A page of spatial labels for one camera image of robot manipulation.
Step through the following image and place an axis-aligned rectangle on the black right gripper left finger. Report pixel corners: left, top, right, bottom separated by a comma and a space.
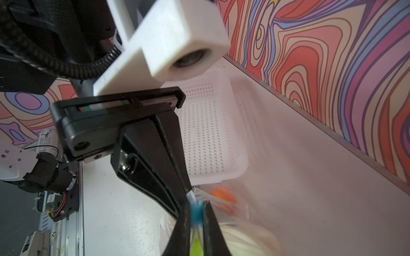
162, 202, 191, 256

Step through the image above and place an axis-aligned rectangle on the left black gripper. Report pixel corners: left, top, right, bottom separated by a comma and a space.
50, 86, 192, 218

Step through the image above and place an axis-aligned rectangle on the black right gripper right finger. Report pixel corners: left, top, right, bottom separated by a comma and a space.
203, 201, 231, 256

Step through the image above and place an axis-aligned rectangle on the green lettuce cabbage toy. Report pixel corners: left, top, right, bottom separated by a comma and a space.
188, 223, 283, 256

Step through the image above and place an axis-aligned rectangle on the clear zip top bag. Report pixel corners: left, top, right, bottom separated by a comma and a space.
159, 187, 286, 256

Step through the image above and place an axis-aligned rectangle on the white plastic perforated basket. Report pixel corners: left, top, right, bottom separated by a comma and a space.
164, 69, 249, 186

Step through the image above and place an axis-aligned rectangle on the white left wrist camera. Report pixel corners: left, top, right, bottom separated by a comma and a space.
93, 1, 231, 96

